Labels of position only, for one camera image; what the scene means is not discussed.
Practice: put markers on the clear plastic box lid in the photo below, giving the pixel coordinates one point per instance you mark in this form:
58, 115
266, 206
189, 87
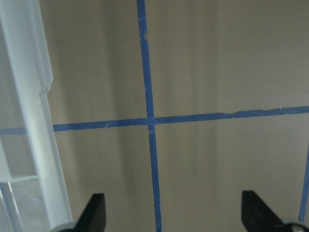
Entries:
33, 196

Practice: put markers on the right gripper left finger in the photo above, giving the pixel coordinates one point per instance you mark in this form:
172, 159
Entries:
93, 217

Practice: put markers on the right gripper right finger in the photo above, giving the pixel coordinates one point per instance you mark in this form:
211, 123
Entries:
256, 216

